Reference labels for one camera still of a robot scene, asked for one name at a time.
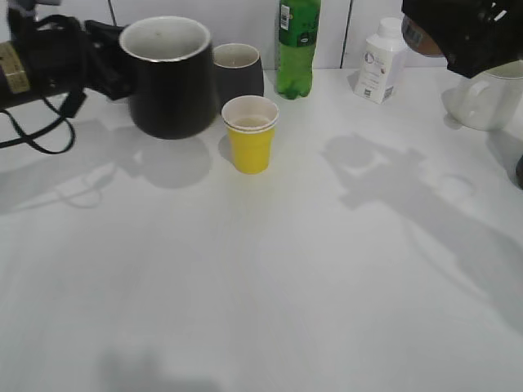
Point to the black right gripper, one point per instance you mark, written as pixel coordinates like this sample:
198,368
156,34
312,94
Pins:
474,36

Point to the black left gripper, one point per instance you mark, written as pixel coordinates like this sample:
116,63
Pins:
62,54

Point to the black ceramic mug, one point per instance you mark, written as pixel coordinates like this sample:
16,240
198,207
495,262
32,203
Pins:
170,59

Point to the brown Nescafe coffee bottle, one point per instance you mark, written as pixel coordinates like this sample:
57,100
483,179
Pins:
418,40

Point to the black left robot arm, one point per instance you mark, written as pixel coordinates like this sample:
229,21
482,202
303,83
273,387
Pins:
15,83

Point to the yellow paper cup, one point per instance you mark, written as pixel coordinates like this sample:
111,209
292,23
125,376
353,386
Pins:
250,123

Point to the white ceramic mug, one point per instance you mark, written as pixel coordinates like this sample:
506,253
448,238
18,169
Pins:
488,101

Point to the white milk bottle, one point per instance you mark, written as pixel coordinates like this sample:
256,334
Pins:
382,61

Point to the grey ceramic mug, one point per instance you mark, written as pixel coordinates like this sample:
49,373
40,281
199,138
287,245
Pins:
238,71

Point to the green soda bottle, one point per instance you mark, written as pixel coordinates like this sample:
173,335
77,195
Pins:
297,34

